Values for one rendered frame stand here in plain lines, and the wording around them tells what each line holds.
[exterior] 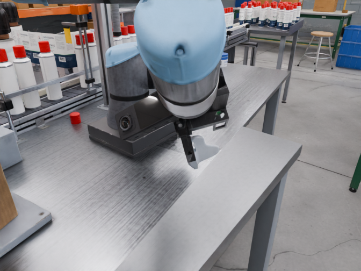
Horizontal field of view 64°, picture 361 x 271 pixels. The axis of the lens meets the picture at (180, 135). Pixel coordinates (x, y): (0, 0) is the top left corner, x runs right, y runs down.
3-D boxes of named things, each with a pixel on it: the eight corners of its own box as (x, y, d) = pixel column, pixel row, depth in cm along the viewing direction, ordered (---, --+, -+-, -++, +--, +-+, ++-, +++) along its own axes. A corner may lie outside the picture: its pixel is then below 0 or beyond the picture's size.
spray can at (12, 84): (19, 108, 99) (1, 47, 89) (29, 112, 96) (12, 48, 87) (4, 114, 95) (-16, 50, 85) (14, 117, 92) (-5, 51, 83)
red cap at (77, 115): (82, 122, 101) (81, 113, 100) (74, 125, 99) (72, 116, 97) (78, 119, 103) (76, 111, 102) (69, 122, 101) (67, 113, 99)
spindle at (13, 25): (23, 58, 160) (8, 0, 146) (33, 59, 156) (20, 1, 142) (7, 61, 153) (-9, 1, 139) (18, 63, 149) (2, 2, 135)
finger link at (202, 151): (224, 172, 52) (218, 134, 46) (193, 181, 52) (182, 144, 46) (219, 160, 55) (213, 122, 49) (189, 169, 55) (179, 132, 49)
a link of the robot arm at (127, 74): (112, 84, 91) (107, 39, 85) (154, 83, 92) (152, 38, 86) (105, 97, 81) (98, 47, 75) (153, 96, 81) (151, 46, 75)
